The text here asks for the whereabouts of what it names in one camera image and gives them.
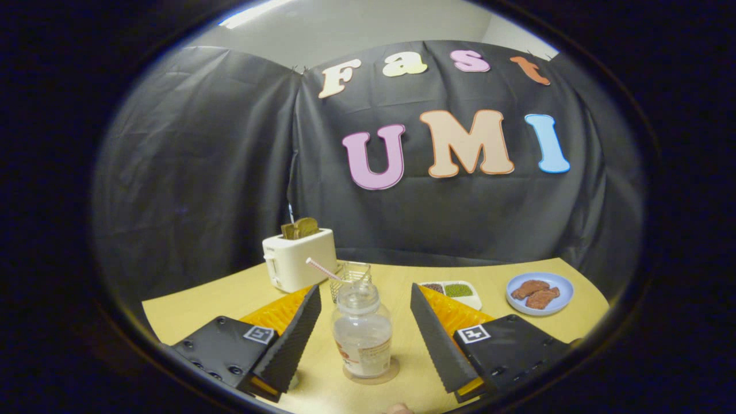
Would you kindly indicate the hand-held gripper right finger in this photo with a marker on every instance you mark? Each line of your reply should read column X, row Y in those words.
column 437, row 345

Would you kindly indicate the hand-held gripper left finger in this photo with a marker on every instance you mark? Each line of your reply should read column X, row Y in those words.
column 293, row 345

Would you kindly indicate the round wooden coaster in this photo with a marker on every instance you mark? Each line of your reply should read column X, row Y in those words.
column 394, row 371

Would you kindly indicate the clear plastic juice bottle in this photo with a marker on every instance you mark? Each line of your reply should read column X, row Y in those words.
column 362, row 336

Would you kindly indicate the white divided condiment dish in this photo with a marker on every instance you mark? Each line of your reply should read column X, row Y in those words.
column 457, row 290

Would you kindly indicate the striped pink straw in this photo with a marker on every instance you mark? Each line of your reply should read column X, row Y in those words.
column 322, row 269

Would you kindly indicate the white toaster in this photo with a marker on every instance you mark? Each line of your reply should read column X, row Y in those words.
column 299, row 261

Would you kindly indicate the wooden table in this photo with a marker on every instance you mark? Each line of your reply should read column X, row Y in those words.
column 218, row 296

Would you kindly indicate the brown meat piece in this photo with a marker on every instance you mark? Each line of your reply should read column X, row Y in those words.
column 543, row 299
column 529, row 288

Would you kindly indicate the brown toast slices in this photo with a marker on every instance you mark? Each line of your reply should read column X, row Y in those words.
column 300, row 228

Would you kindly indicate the blue plate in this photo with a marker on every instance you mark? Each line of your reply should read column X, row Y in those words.
column 563, row 290

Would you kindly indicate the black backdrop cloth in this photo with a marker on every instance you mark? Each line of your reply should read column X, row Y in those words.
column 201, row 172

